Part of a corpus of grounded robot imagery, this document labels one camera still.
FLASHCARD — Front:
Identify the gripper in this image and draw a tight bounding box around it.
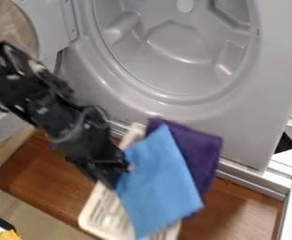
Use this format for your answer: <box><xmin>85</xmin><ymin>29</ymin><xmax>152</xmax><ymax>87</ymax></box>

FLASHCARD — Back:
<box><xmin>64</xmin><ymin>123</ymin><xmax>133</xmax><ymax>190</ymax></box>

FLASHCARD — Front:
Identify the blue cloth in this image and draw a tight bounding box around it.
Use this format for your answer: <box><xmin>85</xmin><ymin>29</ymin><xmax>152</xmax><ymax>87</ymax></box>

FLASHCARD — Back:
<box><xmin>114</xmin><ymin>124</ymin><xmax>205</xmax><ymax>240</ymax></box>

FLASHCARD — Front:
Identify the violet cloth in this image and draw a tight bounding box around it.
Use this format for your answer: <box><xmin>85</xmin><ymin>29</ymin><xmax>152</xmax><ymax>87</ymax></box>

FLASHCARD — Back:
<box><xmin>146</xmin><ymin>118</ymin><xmax>225</xmax><ymax>219</ymax></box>

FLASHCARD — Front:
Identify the washing machine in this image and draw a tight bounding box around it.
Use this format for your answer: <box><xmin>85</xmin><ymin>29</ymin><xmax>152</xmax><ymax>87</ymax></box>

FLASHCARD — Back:
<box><xmin>8</xmin><ymin>0</ymin><xmax>292</xmax><ymax>201</ymax></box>

